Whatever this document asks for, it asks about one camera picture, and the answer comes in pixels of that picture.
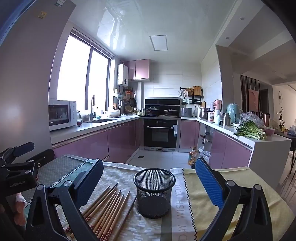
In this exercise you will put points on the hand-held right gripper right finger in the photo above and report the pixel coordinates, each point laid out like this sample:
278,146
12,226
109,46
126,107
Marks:
209,180

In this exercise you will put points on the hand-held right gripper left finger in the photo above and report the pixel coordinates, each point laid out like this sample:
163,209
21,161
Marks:
91,179

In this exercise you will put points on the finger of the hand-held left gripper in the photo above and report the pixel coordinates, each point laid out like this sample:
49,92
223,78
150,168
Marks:
44,157
23,148

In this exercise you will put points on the bundle of wooden chopsticks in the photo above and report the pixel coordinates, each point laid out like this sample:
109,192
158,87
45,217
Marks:
111,206

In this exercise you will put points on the black mesh pen holder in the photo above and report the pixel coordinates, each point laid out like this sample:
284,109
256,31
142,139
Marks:
153,201

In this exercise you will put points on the person's left hand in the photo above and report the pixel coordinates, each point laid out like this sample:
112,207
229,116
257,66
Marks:
20,205

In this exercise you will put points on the yellow cooking oil bottle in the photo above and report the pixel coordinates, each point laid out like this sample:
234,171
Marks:
193,157

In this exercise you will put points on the patchwork printed tablecloth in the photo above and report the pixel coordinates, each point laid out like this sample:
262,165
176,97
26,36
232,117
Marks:
122,173

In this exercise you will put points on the pink base cabinets with counter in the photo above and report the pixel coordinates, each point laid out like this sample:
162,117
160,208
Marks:
222,150
115,143

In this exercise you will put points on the white microwave oven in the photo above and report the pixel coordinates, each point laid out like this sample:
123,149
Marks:
61,114

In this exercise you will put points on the steel kitchen sink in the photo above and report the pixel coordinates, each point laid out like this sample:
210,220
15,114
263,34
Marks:
101,120

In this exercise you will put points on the steel thermos flask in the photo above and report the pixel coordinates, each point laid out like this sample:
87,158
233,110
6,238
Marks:
227,120

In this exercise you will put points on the green leafy vegetables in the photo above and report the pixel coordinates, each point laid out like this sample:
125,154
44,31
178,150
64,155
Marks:
249,131

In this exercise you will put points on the steel stockpot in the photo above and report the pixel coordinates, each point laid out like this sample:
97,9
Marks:
204,113

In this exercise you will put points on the black built-in oven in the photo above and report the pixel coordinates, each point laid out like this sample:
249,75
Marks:
159,134

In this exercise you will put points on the steel kitchen faucet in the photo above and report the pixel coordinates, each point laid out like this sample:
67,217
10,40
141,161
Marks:
93,109

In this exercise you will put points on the silver countertop appliance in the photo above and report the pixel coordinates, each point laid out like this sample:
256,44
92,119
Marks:
186,112

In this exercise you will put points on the teal countertop appliance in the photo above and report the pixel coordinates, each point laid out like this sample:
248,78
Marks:
233,112

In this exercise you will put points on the pink electric kettle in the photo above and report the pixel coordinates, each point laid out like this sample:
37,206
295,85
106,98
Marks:
217,105

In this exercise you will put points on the clear plastic bag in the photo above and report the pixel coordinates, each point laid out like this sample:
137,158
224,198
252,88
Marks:
252,118

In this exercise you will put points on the pink bowl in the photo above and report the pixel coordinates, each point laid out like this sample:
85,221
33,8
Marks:
268,131

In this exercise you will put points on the dark pot with glass lid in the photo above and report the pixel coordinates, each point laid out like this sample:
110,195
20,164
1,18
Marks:
151,110
170,111

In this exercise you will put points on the brown tumbler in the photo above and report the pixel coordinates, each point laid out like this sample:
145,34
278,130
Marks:
266,119

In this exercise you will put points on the hanging frying pan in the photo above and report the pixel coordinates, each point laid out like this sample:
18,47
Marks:
133,102

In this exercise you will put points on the wooden cutting board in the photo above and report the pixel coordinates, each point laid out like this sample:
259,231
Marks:
197,90

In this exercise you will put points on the black range hood stove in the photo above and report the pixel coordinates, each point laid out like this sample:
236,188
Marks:
161,102

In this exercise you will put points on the kitchen window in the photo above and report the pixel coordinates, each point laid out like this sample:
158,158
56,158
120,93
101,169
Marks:
76,69

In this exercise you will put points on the blue plastic bag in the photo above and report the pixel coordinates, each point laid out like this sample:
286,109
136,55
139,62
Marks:
291,131

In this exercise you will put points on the white vent pipe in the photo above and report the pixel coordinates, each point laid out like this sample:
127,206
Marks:
140,95

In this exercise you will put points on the white water heater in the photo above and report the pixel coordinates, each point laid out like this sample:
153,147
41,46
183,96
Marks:
122,74

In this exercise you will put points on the ceiling light panel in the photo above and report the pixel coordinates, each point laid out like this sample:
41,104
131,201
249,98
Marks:
158,42

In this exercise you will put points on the black wall rack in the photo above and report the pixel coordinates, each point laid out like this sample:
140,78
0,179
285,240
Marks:
196,100

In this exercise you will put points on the framed wall picture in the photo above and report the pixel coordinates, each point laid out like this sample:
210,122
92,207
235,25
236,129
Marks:
253,99

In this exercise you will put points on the pink wall cabinet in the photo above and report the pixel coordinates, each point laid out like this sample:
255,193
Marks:
138,69

